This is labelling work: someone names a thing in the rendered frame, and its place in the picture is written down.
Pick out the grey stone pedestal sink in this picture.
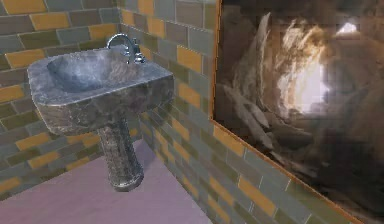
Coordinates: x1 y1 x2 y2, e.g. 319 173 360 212
27 45 175 193

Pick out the chrome sink faucet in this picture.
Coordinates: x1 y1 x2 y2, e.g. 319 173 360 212
106 33 147 65

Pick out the framed brown cave picture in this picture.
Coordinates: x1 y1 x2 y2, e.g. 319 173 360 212
209 0 384 224

